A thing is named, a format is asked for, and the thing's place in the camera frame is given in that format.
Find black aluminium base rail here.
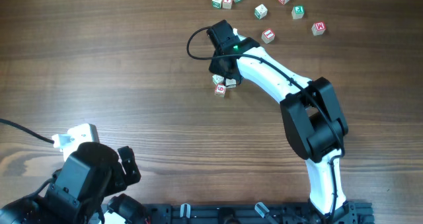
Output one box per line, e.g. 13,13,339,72
144,201,375,224

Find blue-sided snail block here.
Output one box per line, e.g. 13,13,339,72
225,79,237,89

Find green-sided bird block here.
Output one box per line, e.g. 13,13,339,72
212,75,225,85

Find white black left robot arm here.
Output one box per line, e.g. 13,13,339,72
1,142,149,223

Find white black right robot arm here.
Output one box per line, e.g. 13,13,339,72
206,20,348,223

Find green E letter block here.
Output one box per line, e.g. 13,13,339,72
291,5,305,20

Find red 6 number block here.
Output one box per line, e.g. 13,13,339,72
214,84,227,97

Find red V letter block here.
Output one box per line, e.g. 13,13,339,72
222,0,233,9

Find green-sided pattern block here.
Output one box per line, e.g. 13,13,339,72
254,4,268,20

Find red I letter block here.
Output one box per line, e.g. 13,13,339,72
261,28,276,44

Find green Z letter block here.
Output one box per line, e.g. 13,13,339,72
212,0,223,9

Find red M letter block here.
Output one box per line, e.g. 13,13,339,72
311,22,327,36

